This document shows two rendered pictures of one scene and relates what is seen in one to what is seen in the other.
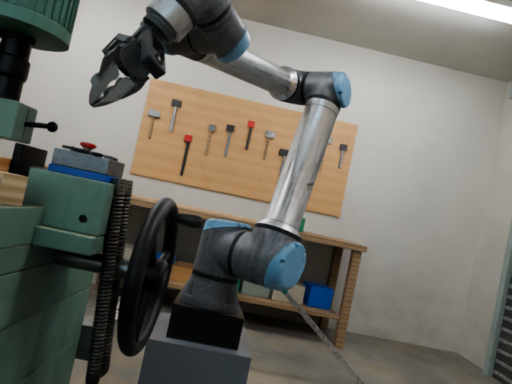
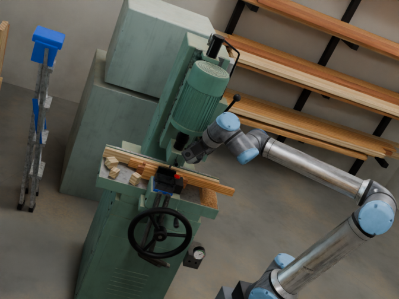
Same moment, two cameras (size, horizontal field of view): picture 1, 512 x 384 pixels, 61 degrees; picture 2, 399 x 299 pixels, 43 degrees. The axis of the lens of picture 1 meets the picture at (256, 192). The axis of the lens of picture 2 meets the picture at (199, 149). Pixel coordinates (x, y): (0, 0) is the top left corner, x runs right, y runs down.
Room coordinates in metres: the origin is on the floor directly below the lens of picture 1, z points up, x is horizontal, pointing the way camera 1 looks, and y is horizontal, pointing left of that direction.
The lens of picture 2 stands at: (0.31, -1.60, 2.18)
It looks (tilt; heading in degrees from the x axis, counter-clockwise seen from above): 26 degrees down; 74
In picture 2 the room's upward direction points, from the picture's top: 25 degrees clockwise
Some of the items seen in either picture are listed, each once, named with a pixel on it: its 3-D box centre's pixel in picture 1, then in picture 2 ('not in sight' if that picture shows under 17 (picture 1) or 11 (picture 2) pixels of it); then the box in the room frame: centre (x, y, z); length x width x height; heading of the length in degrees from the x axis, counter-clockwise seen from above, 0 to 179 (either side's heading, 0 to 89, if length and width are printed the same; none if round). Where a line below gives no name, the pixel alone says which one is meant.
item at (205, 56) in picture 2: not in sight; (212, 52); (0.81, 0.64, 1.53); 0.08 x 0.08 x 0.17; 0
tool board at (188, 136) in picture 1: (246, 148); not in sight; (4.08, 0.17, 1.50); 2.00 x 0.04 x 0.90; 94
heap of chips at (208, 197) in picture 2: not in sight; (209, 195); (1.04, 0.41, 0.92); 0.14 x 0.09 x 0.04; 90
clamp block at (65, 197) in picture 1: (80, 202); (162, 194); (0.79, 0.31, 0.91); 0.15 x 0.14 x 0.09; 0
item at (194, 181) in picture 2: not in sight; (182, 177); (0.90, 0.50, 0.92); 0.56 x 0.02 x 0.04; 0
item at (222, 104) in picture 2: not in sight; (214, 111); (0.97, 0.71, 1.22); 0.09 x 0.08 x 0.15; 90
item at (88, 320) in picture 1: (76, 334); (192, 254); (1.08, 0.36, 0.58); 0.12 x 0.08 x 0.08; 90
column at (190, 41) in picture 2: not in sight; (181, 107); (0.81, 0.79, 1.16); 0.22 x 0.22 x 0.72; 0
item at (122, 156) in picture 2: not in sight; (162, 168); (0.79, 0.52, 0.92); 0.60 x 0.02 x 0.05; 0
